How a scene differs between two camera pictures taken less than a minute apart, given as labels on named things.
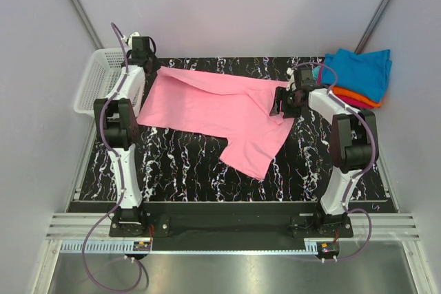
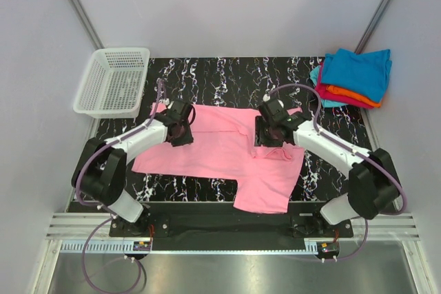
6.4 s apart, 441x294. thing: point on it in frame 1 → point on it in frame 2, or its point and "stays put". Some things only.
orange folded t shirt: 356,96 stays put
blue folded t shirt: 366,73 stays put
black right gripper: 280,94 → 260,139
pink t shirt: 242,110 → 223,149
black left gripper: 156,64 → 187,140
